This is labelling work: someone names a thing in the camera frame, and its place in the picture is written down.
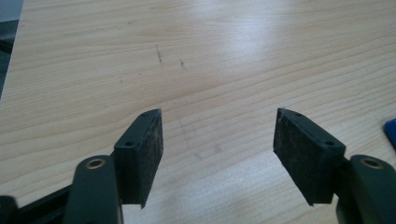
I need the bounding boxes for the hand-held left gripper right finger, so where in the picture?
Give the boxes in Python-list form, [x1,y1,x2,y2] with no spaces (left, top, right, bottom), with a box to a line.
[273,107,347,207]

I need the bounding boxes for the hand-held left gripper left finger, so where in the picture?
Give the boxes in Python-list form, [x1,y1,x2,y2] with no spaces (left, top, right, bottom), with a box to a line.
[112,107,164,209]

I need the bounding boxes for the blue stapler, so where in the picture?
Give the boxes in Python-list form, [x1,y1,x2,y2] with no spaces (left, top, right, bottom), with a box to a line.
[383,118,396,151]

